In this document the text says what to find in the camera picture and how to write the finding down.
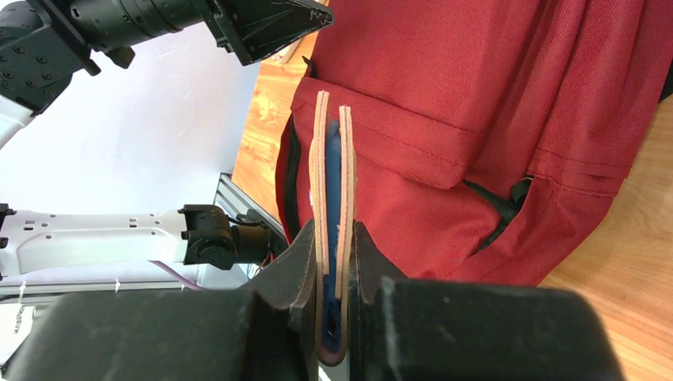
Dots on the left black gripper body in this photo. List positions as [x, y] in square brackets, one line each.
[73, 29]

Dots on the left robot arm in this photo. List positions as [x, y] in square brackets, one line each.
[191, 235]

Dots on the brown leather wallet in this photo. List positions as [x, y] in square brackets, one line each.
[332, 170]

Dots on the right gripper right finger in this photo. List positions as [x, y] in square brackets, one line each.
[413, 329]

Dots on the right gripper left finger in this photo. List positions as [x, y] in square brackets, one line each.
[263, 330]

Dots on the red backpack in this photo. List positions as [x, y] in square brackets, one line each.
[491, 137]

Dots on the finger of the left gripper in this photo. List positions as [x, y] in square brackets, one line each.
[256, 30]

